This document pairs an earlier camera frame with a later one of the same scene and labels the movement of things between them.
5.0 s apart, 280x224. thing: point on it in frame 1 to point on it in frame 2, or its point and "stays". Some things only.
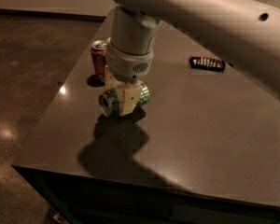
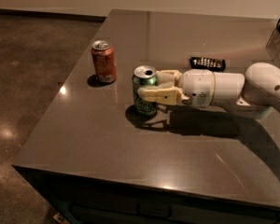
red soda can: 98,54 stays
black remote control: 204,63 stays
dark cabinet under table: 83,199 stays
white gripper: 127,64 to 196,86
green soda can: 110,100 to 144,76
